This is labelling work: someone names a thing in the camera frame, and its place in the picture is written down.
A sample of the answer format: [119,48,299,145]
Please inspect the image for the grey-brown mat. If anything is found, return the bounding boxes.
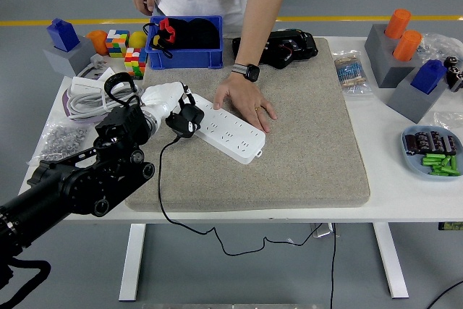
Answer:
[124,36,371,212]

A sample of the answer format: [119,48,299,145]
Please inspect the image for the bag of metal nuts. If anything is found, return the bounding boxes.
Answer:
[27,120,91,165]

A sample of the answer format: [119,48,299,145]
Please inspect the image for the scrambled Rubik's cube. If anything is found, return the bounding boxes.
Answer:
[124,47,148,78]
[105,29,131,59]

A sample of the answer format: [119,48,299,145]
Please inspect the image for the black hanging cable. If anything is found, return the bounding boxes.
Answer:
[328,222,338,309]

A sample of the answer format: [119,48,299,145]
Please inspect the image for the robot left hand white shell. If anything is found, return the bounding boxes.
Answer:
[140,81,198,124]

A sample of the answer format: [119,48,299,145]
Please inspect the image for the red and black clip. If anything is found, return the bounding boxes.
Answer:
[159,18,177,44]

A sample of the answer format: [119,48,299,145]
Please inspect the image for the black floor cable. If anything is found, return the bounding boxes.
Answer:
[425,279,463,309]

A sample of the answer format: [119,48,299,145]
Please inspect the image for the black wristwatch striped band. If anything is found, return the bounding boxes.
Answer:
[231,63,260,82]

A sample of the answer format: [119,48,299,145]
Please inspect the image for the grey two-hole holder block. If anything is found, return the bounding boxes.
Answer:
[364,23,423,89]

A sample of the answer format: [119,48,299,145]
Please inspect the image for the black plug adapter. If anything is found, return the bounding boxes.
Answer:
[165,103,205,140]

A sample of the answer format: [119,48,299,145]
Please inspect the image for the white rectangular box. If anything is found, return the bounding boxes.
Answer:
[70,76,106,97]

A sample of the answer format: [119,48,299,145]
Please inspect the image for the orange cylinder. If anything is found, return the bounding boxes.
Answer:
[384,9,413,40]
[393,30,423,62]

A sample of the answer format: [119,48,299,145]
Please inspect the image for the white wall plug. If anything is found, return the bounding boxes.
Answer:
[77,54,110,79]

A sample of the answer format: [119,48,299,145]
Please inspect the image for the orange cone piece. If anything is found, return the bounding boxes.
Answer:
[85,30,109,56]

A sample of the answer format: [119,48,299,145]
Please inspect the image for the blue plastic bin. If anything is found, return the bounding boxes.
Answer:
[146,15,224,70]

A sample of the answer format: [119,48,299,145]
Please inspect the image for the person's left hand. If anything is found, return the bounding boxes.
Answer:
[212,72,278,134]

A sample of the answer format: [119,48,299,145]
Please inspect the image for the white power strip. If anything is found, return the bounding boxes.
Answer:
[182,92,267,166]

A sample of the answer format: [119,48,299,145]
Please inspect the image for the bag of resistors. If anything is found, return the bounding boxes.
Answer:
[332,51,374,102]

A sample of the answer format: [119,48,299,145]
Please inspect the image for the clear plastic bracket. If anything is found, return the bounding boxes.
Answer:
[310,222,334,240]

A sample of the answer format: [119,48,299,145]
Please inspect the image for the coiled white strip cable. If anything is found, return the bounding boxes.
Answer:
[67,82,145,122]

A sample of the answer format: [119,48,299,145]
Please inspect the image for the white table leg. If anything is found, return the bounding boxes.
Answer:
[372,221,409,299]
[118,222,148,302]

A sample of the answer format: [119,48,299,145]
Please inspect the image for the white square switch panel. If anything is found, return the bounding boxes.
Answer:
[97,67,119,86]

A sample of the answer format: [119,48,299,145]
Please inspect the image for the blue house-shaped block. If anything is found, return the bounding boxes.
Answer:
[46,18,80,53]
[410,59,449,95]

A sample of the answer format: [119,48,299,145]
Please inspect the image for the clear plastic bag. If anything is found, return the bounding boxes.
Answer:
[416,32,456,64]
[433,110,463,132]

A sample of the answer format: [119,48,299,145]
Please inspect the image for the thin black plug cord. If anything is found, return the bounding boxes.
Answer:
[157,135,326,256]

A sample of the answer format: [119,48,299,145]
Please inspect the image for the yellow ball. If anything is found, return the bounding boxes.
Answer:
[129,30,148,49]

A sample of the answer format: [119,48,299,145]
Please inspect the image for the black device housing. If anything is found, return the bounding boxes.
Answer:
[231,29,319,70]

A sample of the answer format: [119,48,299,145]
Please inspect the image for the black cloth pouch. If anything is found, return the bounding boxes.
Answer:
[159,17,221,51]

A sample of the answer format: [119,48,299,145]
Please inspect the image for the pale blue plate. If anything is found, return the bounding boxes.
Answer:
[401,124,463,182]

